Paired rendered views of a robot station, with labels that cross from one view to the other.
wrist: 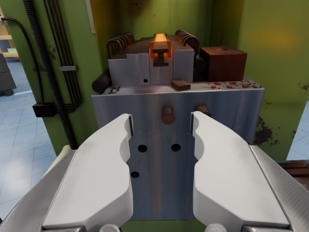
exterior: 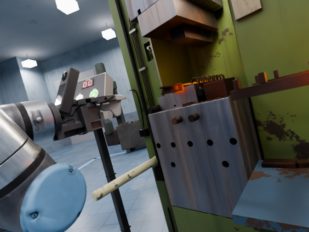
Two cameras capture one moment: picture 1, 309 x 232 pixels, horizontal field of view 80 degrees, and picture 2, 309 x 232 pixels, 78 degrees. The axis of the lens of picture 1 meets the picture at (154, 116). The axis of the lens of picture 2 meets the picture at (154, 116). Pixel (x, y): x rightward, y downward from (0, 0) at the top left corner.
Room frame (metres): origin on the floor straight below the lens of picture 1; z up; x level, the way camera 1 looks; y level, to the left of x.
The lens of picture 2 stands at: (-0.27, -0.44, 0.95)
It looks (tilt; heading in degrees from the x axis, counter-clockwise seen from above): 3 degrees down; 39
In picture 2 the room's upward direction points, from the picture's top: 15 degrees counter-clockwise
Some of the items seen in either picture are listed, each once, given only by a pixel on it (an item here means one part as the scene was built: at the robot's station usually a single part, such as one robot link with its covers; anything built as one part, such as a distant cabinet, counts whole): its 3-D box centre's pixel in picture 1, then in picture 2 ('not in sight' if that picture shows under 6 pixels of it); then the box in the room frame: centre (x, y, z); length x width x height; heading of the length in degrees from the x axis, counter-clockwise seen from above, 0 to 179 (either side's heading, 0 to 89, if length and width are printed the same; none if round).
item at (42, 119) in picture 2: not in sight; (38, 121); (-0.11, 0.00, 0.98); 0.10 x 0.05 x 0.09; 87
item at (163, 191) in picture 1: (170, 119); (221, 140); (0.66, -0.07, 0.69); 0.56 x 0.38 x 0.45; 177
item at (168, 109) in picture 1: (167, 115); (176, 120); (0.36, -0.03, 0.87); 0.04 x 0.03 x 0.03; 177
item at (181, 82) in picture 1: (180, 84); (187, 104); (0.41, -0.06, 0.92); 0.04 x 0.03 x 0.01; 15
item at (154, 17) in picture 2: not in sight; (181, 23); (0.65, -0.01, 1.32); 0.42 x 0.20 x 0.10; 177
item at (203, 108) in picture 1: (203, 113); (193, 117); (0.36, -0.11, 0.87); 0.04 x 0.03 x 0.03; 177
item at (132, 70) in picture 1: (153, 52); (198, 92); (0.65, -0.01, 0.96); 0.42 x 0.20 x 0.09; 177
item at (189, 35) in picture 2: not in sight; (193, 37); (0.69, -0.04, 1.24); 0.30 x 0.07 x 0.06; 177
